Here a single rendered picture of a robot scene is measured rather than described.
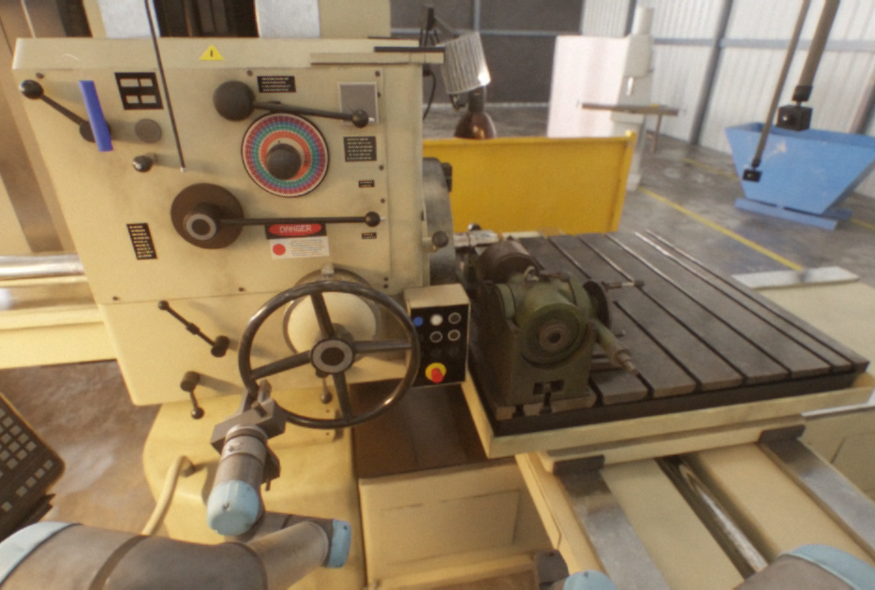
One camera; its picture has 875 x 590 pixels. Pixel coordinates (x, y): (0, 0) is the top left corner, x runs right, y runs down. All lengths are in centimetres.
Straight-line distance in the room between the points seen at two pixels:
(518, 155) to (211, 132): 293
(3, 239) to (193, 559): 173
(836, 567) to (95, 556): 67
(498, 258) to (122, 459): 221
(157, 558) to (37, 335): 131
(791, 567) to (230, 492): 72
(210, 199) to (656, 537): 140
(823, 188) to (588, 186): 351
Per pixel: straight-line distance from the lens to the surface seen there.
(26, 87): 117
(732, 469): 185
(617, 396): 150
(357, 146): 110
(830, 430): 258
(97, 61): 118
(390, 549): 200
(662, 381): 159
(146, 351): 138
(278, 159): 101
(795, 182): 707
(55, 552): 62
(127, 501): 278
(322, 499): 176
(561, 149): 392
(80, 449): 318
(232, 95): 104
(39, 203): 207
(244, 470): 90
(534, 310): 125
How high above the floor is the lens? 189
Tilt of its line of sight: 28 degrees down
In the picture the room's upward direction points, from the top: 1 degrees clockwise
